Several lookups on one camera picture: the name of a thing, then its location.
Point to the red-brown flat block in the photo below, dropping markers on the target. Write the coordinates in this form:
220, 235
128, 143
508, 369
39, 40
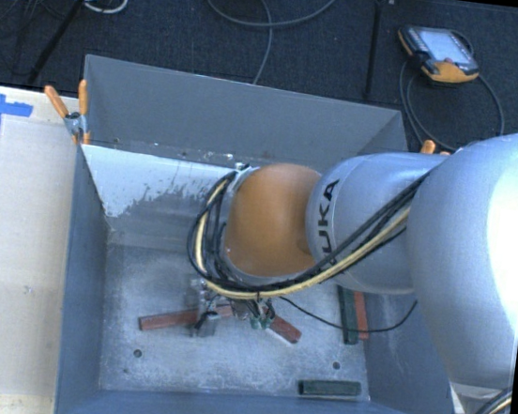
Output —
362, 315
287, 330
163, 320

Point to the grey metal bin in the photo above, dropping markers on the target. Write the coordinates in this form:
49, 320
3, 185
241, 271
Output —
136, 280

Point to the dark green flat block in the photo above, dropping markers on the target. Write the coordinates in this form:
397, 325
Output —
330, 388
349, 315

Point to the pale wood flat board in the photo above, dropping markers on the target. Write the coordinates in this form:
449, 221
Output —
22, 241

